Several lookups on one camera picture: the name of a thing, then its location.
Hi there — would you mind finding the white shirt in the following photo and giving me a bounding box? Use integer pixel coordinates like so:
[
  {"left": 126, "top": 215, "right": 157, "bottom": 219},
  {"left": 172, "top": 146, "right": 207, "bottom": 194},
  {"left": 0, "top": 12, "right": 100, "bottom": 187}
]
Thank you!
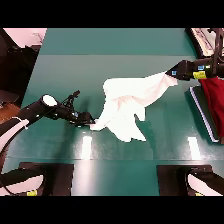
[{"left": 89, "top": 71, "right": 180, "bottom": 144}]

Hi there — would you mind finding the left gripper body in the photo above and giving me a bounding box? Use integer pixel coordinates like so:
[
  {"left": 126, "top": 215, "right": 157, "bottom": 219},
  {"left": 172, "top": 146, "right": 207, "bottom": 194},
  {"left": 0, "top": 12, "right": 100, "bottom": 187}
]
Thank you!
[{"left": 70, "top": 111, "right": 97, "bottom": 127}]

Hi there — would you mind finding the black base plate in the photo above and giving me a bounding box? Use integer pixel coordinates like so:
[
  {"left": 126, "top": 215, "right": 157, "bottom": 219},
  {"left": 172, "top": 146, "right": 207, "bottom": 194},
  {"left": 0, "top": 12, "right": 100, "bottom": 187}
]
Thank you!
[
  {"left": 17, "top": 162, "right": 75, "bottom": 197},
  {"left": 156, "top": 163, "right": 215, "bottom": 197}
]

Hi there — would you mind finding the red garment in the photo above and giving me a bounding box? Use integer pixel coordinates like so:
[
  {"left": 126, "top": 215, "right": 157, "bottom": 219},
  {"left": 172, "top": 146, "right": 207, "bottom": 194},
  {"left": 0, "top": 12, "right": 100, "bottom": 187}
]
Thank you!
[{"left": 198, "top": 76, "right": 224, "bottom": 141}]

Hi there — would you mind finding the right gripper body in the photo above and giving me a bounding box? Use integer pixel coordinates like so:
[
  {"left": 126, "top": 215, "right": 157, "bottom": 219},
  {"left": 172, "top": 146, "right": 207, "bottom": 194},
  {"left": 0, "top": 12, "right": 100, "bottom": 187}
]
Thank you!
[{"left": 165, "top": 60, "right": 190, "bottom": 81}]

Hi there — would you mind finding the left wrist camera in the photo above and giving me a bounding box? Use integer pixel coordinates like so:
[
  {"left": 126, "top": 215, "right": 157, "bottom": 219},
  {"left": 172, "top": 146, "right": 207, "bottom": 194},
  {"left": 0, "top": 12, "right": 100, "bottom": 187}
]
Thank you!
[{"left": 61, "top": 89, "right": 81, "bottom": 111}]

